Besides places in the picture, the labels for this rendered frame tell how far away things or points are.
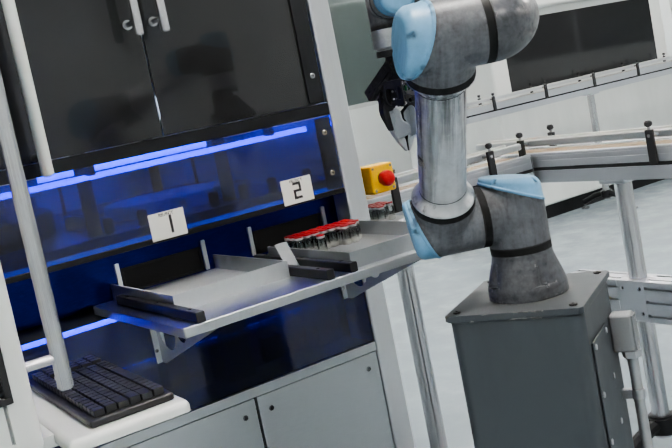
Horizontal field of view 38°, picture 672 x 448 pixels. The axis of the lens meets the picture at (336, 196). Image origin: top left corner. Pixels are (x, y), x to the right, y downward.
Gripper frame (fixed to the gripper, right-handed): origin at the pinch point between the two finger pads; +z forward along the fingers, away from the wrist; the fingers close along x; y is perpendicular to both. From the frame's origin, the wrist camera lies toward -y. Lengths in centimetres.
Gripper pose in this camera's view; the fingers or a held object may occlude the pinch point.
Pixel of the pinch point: (404, 144)
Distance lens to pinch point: 204.0
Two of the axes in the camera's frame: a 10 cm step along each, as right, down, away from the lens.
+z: 1.9, 9.7, 1.1
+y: 5.5, -0.1, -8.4
